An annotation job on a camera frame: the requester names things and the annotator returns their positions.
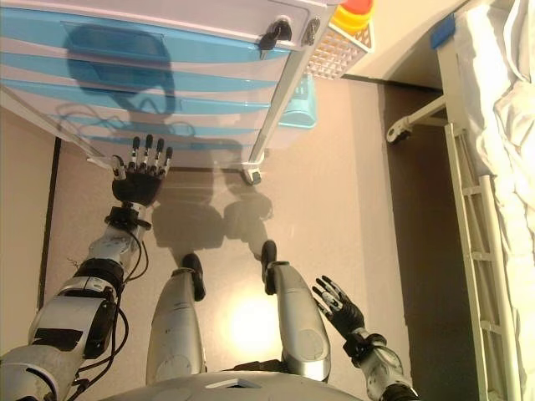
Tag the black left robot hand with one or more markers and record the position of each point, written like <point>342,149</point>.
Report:
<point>138,188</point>

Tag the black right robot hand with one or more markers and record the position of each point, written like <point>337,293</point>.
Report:
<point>347,317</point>

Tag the white drawer with blue front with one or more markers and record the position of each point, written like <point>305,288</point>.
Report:
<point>167,97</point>

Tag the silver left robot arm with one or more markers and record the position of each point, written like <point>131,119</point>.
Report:
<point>71,317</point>

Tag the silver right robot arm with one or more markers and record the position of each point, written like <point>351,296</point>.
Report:
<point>384,363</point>

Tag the white cart caster wheel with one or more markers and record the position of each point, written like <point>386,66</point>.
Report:
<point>253,175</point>

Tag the blue lidded waste bin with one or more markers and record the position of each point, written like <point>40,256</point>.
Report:
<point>299,113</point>

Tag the white blue medical cart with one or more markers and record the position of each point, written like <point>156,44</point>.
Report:
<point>188,12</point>

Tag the white bed caster wheel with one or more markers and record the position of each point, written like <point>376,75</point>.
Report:
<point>397,133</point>

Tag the black cart key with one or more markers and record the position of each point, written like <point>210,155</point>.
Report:
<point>281,29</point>

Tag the metal cart side latch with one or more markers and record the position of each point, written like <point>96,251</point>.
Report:
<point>312,31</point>

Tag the white mesh basket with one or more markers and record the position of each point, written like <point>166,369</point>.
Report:
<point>334,58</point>

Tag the white bed sheet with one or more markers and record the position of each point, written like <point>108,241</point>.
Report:
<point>514,125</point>

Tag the yellow sharps container red lid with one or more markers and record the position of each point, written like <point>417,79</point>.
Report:
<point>353,16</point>

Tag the blue bed tag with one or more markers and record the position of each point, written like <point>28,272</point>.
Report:
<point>443,31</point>

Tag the white metal bed frame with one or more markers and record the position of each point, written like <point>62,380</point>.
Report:
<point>449,92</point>

